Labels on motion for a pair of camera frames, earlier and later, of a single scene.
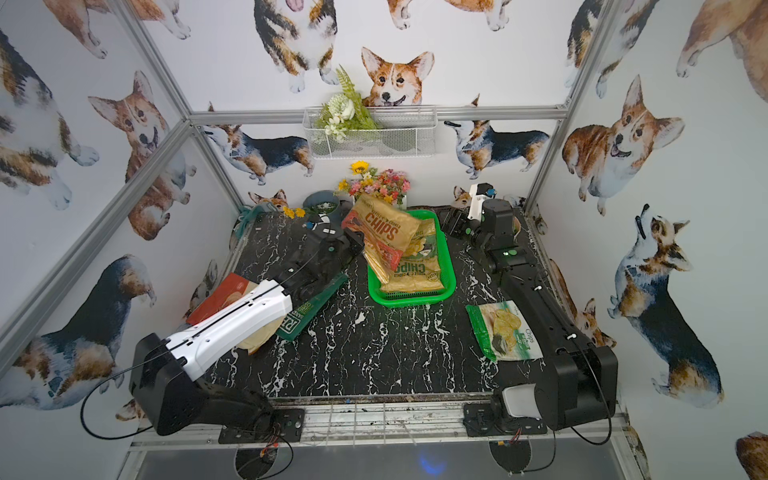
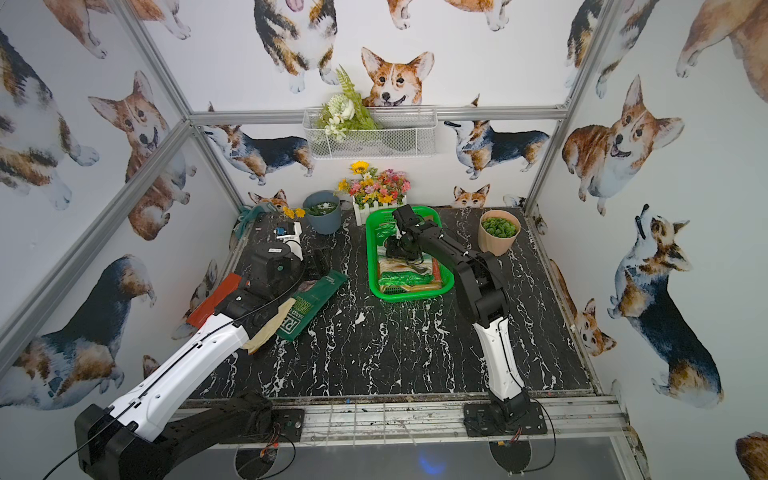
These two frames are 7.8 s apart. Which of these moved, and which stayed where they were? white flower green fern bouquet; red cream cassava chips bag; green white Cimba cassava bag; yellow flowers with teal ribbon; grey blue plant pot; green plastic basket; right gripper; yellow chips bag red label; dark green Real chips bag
Moved: green white Cimba cassava bag; yellow chips bag red label; right gripper
Stayed: white flower green fern bouquet; red cream cassava chips bag; green plastic basket; dark green Real chips bag; grey blue plant pot; yellow flowers with teal ribbon
